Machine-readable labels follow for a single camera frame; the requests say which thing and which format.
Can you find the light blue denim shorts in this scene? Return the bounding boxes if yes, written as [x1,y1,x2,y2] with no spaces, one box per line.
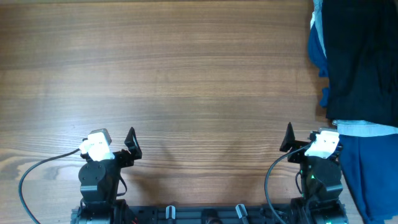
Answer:
[308,0,397,138]

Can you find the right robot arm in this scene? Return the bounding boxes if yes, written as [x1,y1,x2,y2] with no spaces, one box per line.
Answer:
[280,123,348,224]

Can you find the blue garment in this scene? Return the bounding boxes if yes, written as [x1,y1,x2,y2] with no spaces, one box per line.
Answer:
[307,23,398,224]

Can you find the black left camera cable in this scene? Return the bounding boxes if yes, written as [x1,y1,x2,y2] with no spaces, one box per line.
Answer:
[17,148,81,224]

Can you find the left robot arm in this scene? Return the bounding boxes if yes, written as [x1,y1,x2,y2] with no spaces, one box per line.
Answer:
[70,128,142,224]

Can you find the black shorts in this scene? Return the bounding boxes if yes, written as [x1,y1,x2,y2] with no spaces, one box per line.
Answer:
[322,0,397,126]

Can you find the black right camera cable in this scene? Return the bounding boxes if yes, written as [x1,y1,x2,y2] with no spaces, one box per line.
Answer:
[264,141,315,224]

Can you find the black camera cable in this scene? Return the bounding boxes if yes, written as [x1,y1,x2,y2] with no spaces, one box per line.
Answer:
[264,141,315,224]
[17,148,81,224]

